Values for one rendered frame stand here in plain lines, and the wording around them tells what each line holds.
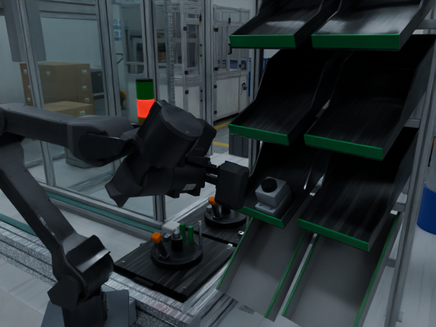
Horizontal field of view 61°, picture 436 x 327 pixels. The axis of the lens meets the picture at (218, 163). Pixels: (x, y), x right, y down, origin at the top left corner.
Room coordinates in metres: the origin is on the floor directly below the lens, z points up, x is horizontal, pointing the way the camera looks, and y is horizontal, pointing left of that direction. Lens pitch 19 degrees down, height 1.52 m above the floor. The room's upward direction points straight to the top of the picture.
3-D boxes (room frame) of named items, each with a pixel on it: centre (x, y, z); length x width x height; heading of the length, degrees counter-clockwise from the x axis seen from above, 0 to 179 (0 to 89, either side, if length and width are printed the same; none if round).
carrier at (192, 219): (1.08, -0.03, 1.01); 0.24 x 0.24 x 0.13; 58
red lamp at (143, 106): (1.06, 0.21, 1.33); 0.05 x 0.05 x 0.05
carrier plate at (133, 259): (0.86, 0.11, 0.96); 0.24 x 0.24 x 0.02; 58
